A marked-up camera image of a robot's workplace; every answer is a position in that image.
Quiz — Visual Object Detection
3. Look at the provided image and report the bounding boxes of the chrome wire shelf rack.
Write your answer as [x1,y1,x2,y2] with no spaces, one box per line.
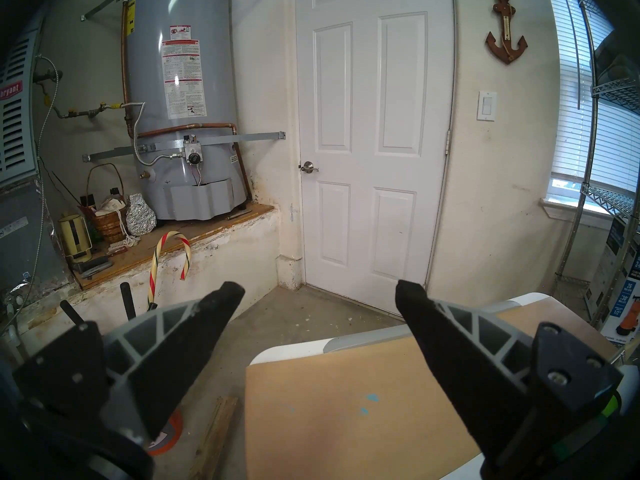
[552,0,640,335]

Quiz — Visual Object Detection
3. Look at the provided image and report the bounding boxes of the white light switch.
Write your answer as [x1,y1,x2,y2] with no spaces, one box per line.
[476,90,498,122]

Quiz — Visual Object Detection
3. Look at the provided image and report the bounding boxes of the wooden sticks bundle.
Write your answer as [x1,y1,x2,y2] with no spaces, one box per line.
[190,394,238,480]

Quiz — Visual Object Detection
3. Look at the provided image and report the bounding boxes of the utility pump box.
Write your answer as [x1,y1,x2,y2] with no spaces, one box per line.
[585,216,640,345]

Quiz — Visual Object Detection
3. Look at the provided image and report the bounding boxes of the metal water heater strap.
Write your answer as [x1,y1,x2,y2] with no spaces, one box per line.
[82,131,286,163]

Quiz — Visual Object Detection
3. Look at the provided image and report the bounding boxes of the brown hardboard table cover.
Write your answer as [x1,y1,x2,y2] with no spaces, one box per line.
[245,296,616,480]

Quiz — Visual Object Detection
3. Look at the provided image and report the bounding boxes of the white water heater platform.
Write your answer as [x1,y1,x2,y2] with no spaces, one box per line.
[20,204,281,345]

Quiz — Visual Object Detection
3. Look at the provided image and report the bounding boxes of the yellow gas pipe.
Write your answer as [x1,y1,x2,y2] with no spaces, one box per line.
[35,101,126,120]

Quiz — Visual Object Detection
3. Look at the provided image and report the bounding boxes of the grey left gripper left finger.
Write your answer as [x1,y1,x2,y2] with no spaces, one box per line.
[102,281,246,441]

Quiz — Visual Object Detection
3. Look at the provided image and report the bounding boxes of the wicker basket with handle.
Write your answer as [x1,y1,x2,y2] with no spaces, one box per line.
[80,163,128,244]

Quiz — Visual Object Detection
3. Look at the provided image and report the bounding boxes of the striped candy cane decoration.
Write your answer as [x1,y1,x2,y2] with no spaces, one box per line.
[147,231,193,310]

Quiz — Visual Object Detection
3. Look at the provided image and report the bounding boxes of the foil wrapped object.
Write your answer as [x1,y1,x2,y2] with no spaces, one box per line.
[124,193,157,236]

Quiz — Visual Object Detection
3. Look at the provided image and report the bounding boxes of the white panel door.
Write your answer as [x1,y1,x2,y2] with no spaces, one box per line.
[295,0,456,317]

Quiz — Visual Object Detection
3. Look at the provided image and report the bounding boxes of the grey water heater tank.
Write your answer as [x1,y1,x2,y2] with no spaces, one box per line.
[122,0,251,222]

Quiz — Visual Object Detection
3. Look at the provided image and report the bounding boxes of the grey bryant furnace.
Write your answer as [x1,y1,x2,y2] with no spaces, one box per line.
[0,29,71,290]

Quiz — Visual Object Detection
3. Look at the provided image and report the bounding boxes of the tan board table top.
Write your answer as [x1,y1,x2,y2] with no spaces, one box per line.
[248,292,640,480]

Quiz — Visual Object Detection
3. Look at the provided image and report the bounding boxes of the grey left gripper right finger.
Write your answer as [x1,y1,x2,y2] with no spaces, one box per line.
[395,280,533,465]

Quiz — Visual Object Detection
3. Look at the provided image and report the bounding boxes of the white window blinds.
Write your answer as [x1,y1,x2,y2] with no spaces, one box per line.
[545,0,640,195]

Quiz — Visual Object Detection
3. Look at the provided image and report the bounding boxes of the orange plastic bucket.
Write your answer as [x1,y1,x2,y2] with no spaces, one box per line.
[147,414,183,457]

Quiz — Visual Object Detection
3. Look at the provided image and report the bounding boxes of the rusty anchor wall decoration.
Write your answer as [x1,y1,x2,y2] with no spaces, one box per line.
[485,0,529,66]

